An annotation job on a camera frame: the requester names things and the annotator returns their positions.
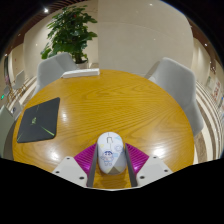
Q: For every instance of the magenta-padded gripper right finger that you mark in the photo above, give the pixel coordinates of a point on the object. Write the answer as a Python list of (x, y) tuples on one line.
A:
[(137, 160)]

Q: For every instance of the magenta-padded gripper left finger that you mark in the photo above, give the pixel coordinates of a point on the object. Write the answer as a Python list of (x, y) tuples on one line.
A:
[(83, 161)]

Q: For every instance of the white cartoon-print computer mouse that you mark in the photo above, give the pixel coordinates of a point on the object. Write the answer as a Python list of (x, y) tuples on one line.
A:
[(111, 153)]

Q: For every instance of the black mouse pad green lines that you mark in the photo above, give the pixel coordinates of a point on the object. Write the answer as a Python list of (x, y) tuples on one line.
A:
[(39, 120)]

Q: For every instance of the grey-green low cabinet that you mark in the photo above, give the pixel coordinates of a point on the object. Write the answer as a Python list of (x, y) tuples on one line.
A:
[(6, 130)]

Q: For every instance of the grey shell chair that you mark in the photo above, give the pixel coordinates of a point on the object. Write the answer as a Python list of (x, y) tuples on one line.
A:
[(178, 86), (50, 71)]

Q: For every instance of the white power strip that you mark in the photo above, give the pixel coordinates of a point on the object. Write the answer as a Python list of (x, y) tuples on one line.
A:
[(80, 73)]

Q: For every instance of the small grey chair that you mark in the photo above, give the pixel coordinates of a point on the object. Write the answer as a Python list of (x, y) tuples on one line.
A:
[(19, 79)]

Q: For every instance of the green potted plant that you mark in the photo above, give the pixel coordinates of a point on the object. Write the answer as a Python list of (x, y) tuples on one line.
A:
[(68, 33)]

